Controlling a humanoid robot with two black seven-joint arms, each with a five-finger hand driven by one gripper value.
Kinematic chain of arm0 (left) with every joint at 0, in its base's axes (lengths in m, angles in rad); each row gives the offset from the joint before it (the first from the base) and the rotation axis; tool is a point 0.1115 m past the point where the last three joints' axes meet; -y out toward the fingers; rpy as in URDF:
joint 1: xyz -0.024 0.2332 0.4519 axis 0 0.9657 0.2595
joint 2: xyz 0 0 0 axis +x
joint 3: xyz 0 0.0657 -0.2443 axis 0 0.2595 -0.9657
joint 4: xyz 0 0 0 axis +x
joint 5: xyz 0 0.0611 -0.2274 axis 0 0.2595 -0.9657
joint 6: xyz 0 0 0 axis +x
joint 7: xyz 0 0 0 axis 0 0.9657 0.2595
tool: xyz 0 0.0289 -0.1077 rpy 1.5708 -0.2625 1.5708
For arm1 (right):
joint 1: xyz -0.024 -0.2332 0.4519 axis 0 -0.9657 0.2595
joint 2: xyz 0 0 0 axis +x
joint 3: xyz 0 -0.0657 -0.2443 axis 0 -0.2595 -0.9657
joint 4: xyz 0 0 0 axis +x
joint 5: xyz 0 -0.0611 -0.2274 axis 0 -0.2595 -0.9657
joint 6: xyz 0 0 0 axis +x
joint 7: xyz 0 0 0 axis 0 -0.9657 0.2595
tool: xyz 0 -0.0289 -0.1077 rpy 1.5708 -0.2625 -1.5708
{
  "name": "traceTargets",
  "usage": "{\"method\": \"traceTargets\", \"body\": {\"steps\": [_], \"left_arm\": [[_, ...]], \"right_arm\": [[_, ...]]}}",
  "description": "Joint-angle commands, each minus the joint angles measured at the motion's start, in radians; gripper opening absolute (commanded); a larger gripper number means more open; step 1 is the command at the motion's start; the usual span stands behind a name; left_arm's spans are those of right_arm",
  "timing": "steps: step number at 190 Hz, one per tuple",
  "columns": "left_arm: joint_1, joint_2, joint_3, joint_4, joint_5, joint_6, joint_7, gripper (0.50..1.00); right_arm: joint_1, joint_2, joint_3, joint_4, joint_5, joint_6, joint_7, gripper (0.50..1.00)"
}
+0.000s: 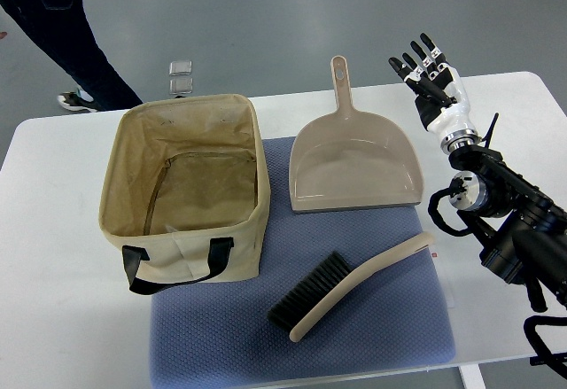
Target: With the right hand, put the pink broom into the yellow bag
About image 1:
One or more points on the white table leg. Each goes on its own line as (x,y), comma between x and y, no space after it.
(471,376)

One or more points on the blue textured mat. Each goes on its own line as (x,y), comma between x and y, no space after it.
(218,335)

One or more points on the floor socket plate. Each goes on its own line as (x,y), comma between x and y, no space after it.
(181,85)
(180,67)

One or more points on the beige hand broom black bristles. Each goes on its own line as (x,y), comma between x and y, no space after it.
(317,293)

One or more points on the upper floor socket plate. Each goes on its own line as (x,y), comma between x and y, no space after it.
(180,67)

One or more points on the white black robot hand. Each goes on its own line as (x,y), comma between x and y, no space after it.
(441,100)

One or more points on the beige plastic dustpan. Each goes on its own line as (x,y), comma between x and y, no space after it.
(350,159)

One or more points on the lower floor socket plate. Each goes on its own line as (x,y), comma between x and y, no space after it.
(181,85)

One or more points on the yellow fabric bag black handle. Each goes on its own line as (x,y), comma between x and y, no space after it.
(186,194)

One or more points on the person in dark jeans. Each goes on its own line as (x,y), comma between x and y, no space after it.
(61,30)

